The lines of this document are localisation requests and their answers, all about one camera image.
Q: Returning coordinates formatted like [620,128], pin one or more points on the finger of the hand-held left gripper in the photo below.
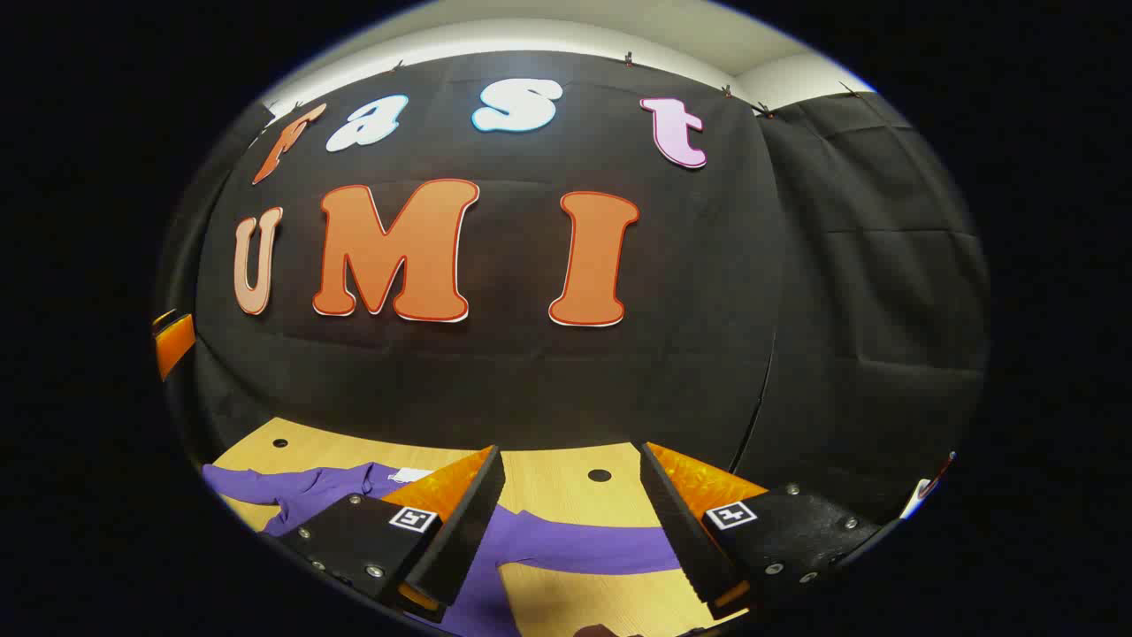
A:
[174,345]

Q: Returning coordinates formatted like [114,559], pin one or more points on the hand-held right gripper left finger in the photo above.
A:
[469,522]

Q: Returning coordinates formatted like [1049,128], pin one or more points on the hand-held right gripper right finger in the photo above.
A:
[676,522]

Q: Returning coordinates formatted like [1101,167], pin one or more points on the purple short-sleeved shirt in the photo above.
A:
[566,535]

